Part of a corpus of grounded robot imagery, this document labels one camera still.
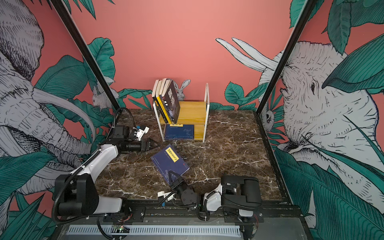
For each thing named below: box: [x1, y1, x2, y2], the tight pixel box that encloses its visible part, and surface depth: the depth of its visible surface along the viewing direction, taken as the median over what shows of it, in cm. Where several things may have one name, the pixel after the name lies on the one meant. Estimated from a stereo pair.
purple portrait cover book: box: [159, 78, 175, 124], surface depth 78 cm
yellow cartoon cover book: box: [155, 80, 172, 124], surface depth 76 cm
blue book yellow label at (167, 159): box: [151, 144, 190, 185], surface depth 78 cm
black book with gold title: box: [152, 79, 169, 124], surface depth 77 cm
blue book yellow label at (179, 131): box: [165, 124, 195, 140], surface depth 102 cm
